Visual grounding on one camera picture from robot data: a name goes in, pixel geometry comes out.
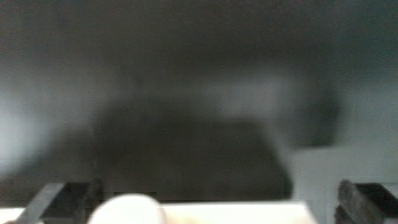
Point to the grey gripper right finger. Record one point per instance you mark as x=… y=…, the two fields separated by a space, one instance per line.
x=367 y=203

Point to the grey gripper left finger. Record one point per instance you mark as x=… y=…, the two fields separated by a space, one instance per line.
x=63 y=204

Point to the white front drawer tray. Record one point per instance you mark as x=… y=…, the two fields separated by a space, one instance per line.
x=136 y=209

